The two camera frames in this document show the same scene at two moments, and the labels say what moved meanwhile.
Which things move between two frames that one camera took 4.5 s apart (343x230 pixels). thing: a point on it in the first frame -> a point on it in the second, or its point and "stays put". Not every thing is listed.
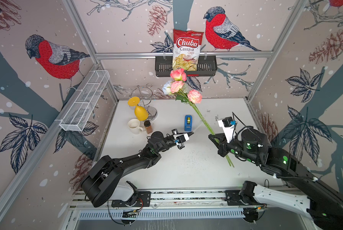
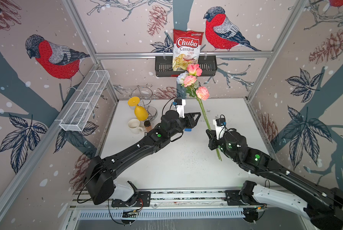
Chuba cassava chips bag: [187, 46] stays put
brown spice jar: [147, 123] stays put
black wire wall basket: [206, 66] stays put
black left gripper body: [168, 144] -> [185, 122]
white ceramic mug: [133, 126] stays put
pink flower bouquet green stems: [176, 86] -> [190, 80]
